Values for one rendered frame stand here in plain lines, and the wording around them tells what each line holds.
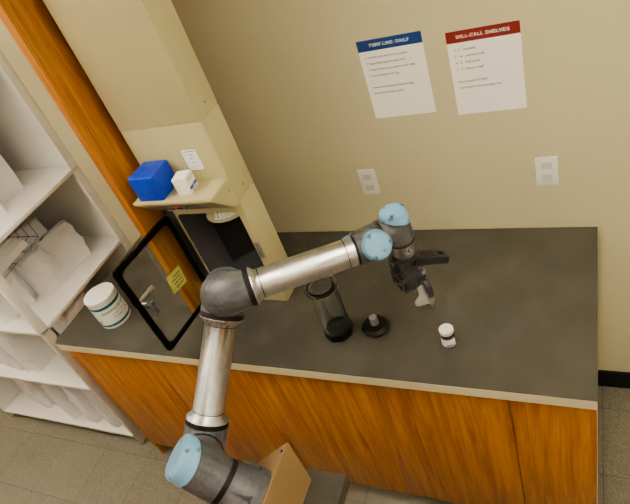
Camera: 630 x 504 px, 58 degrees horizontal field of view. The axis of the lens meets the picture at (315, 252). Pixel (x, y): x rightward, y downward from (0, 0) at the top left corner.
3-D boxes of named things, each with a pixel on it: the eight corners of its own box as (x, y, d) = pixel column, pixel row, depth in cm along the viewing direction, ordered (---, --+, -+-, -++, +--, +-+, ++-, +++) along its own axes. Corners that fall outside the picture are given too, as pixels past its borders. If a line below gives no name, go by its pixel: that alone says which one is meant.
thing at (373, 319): (390, 317, 190) (386, 304, 186) (391, 339, 183) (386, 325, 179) (364, 321, 192) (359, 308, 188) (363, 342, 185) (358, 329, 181)
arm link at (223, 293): (188, 284, 130) (386, 217, 134) (193, 279, 141) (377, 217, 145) (205, 331, 131) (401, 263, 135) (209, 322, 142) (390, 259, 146)
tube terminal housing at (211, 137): (243, 255, 243) (159, 93, 196) (310, 255, 229) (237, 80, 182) (218, 297, 227) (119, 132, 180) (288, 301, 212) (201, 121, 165)
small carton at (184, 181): (185, 186, 182) (176, 171, 178) (198, 184, 180) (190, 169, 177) (179, 196, 178) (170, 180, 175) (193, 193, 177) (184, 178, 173)
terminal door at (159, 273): (214, 292, 222) (166, 213, 198) (169, 353, 203) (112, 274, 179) (212, 292, 222) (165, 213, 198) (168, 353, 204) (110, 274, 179)
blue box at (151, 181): (156, 183, 190) (143, 161, 185) (179, 182, 186) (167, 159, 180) (140, 202, 184) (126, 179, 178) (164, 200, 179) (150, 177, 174)
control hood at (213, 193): (163, 206, 198) (149, 182, 192) (240, 202, 184) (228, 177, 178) (146, 227, 191) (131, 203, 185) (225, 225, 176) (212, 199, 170)
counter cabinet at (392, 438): (217, 352, 341) (145, 240, 286) (597, 388, 249) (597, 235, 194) (161, 453, 297) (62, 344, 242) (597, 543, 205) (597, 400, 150)
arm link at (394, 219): (370, 210, 152) (398, 196, 153) (381, 240, 159) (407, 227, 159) (382, 223, 146) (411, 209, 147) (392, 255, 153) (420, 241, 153)
